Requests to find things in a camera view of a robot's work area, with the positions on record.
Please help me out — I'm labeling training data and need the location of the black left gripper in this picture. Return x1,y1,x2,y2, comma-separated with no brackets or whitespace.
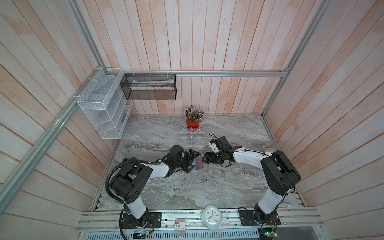
174,148,201,173

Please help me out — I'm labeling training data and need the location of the pink card holder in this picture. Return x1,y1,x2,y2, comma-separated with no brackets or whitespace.
192,156,207,172

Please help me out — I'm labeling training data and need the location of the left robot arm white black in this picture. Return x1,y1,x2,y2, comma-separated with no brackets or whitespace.
105,145,201,220

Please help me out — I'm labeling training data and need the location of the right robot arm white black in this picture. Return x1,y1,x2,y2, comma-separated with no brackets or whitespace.
203,137,301,215

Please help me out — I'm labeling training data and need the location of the clear acrylic organizer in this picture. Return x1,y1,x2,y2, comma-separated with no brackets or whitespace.
177,127,211,148

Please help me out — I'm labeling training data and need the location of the red pencil cup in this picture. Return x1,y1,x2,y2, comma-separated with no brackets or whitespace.
186,119,201,132

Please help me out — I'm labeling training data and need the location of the bundle of coloured pencils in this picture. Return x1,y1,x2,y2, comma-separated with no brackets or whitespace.
184,106,205,122

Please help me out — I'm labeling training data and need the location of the white analog clock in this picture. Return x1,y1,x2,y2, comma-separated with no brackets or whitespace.
201,205,223,231

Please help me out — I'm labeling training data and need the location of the small red white box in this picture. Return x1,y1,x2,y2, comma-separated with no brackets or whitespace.
175,218,186,237

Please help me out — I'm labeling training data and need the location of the left blue circuit board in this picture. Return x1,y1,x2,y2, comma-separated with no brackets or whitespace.
133,231,150,239

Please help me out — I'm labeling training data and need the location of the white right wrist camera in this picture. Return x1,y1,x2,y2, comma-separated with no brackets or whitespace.
209,142,220,153

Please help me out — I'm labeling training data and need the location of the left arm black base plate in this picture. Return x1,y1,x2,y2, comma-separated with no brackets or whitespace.
119,210,162,229

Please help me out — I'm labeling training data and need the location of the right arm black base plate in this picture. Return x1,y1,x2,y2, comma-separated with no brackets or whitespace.
238,208,281,226

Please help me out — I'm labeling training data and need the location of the black wire mesh basket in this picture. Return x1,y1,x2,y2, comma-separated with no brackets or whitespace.
120,73,177,101

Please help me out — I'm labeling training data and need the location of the white wire mesh shelf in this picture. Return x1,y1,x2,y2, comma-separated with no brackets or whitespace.
78,68,133,140

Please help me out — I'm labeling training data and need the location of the aluminium frame rail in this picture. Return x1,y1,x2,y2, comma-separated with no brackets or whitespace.
122,70,288,78

